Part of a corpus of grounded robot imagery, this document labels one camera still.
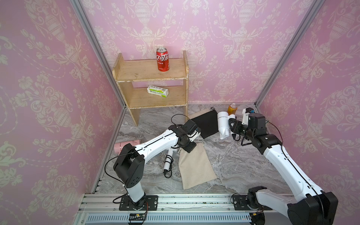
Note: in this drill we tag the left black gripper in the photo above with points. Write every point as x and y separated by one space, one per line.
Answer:
191 147

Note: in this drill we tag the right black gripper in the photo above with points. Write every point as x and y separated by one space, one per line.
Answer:
236 127

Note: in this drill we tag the white hair dryer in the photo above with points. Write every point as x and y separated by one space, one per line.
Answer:
168 165
223 124

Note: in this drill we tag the beige linen drawstring bag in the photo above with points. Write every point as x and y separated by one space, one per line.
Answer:
195 167

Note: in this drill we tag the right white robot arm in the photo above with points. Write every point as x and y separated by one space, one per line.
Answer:
310 205

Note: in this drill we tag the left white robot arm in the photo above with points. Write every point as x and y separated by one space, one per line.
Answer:
129 165

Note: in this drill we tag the orange drink can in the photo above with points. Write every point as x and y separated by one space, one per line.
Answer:
232 108

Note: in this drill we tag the beige pouch under black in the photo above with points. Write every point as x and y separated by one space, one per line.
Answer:
199 113

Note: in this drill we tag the white green small box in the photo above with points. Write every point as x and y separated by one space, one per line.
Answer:
163 92

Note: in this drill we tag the red cola can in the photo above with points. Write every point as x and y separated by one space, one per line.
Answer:
162 59

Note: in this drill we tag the black drawstring pouch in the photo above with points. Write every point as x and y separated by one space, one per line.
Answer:
208 123

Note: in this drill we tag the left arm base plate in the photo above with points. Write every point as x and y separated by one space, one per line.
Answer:
149 203

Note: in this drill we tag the aluminium front rail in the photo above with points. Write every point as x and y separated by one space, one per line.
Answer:
177 209

